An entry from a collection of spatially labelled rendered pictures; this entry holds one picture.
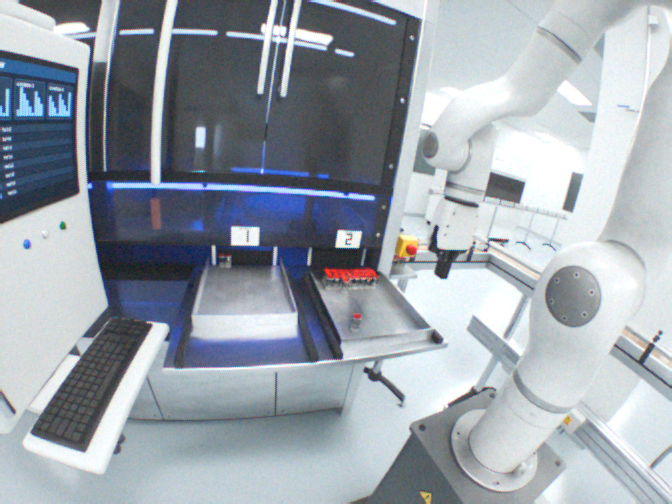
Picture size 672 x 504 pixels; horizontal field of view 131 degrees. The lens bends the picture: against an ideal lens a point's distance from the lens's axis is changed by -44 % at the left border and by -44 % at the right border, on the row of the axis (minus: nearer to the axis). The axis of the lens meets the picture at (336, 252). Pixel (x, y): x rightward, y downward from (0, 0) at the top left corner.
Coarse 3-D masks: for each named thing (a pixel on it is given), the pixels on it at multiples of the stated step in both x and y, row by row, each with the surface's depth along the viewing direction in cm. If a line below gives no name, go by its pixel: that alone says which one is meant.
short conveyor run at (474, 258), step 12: (420, 240) 127; (420, 252) 118; (468, 252) 129; (480, 252) 133; (408, 264) 119; (420, 264) 121; (432, 264) 123; (456, 264) 128; (468, 264) 131; (480, 264) 134
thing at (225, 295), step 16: (208, 256) 88; (208, 272) 84; (224, 272) 86; (240, 272) 88; (256, 272) 90; (272, 272) 92; (208, 288) 76; (224, 288) 77; (240, 288) 79; (256, 288) 81; (272, 288) 82; (288, 288) 78; (208, 304) 69; (224, 304) 70; (240, 304) 72; (256, 304) 73; (272, 304) 74; (288, 304) 76; (192, 320) 59; (208, 320) 60; (224, 320) 61; (240, 320) 63; (256, 320) 64; (272, 320) 65; (288, 320) 67
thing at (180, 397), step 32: (160, 352) 88; (160, 384) 93; (192, 384) 98; (224, 384) 102; (256, 384) 107; (288, 384) 112; (320, 384) 118; (128, 416) 95; (160, 416) 100; (192, 416) 105; (224, 416) 110; (256, 416) 116
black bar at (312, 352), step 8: (288, 272) 90; (288, 280) 85; (296, 296) 77; (296, 304) 73; (304, 320) 67; (304, 328) 64; (304, 336) 61; (312, 344) 59; (312, 352) 57; (312, 360) 56
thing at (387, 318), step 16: (320, 288) 87; (384, 288) 93; (336, 304) 79; (352, 304) 81; (368, 304) 82; (384, 304) 83; (400, 304) 84; (336, 320) 72; (368, 320) 74; (384, 320) 75; (400, 320) 76; (416, 320) 75; (336, 336) 63; (352, 336) 66; (368, 336) 62; (384, 336) 63; (400, 336) 65; (416, 336) 67
